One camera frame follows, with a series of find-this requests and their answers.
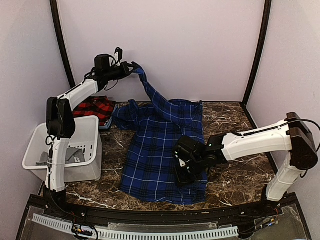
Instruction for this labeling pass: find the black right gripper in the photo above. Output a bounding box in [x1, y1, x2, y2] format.
[172, 155, 206, 186]

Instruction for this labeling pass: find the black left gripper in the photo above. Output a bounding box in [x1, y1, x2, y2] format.
[105, 61, 138, 81]

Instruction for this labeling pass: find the blue plaid long sleeve shirt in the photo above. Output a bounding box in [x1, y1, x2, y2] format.
[112, 63, 208, 205]

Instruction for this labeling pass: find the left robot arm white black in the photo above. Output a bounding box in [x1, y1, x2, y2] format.
[45, 54, 138, 193]

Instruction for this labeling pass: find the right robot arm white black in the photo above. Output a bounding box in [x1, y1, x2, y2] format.
[173, 112, 320, 217]

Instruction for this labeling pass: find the red black plaid folded shirt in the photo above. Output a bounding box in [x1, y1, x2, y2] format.
[72, 96, 116, 127]

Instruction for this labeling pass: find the grey shirt in basket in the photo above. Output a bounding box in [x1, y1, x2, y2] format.
[36, 147, 86, 166]

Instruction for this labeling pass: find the white plastic laundry basket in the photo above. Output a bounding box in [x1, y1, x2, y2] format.
[22, 116, 102, 183]

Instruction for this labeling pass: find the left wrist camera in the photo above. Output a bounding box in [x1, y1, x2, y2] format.
[113, 47, 123, 66]

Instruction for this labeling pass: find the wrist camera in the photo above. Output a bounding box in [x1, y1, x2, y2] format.
[174, 154, 186, 168]
[113, 47, 123, 66]

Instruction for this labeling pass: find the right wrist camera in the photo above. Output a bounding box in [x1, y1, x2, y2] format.
[174, 154, 186, 168]

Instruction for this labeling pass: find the black corner frame post left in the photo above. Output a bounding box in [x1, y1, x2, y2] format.
[49, 0, 76, 88]

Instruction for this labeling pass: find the black corner frame post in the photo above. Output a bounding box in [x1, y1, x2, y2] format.
[241, 0, 273, 104]
[49, 0, 76, 88]

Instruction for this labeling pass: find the black front rail base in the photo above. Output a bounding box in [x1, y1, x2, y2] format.
[27, 193, 298, 228]

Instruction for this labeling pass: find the white slotted cable duct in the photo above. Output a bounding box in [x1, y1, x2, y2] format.
[31, 213, 239, 240]

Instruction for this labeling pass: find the black corner frame post right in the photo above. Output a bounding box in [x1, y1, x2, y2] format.
[241, 0, 273, 104]

